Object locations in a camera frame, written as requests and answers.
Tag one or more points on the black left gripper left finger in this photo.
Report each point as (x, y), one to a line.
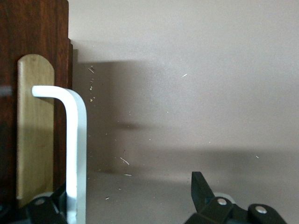
(44, 210)

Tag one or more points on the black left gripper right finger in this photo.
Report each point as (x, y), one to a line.
(217, 210)

